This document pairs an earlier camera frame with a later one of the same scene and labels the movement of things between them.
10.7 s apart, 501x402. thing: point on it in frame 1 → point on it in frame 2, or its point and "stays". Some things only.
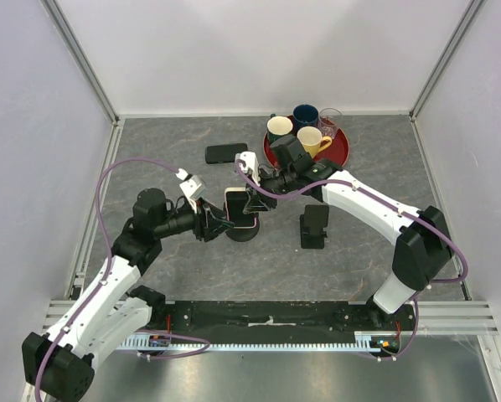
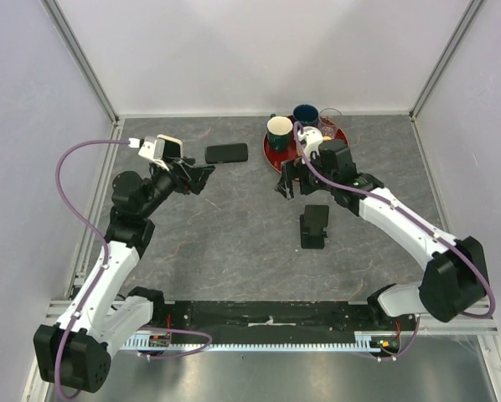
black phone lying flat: [224, 153] stays
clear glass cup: [328, 121] stays
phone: [236, 199] → [173, 147]
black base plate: [285, 317] stays
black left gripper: [202, 214] → [194, 177]
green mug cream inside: [277, 127] stays
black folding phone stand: [312, 224] stays
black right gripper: [259, 203] → [291, 170]
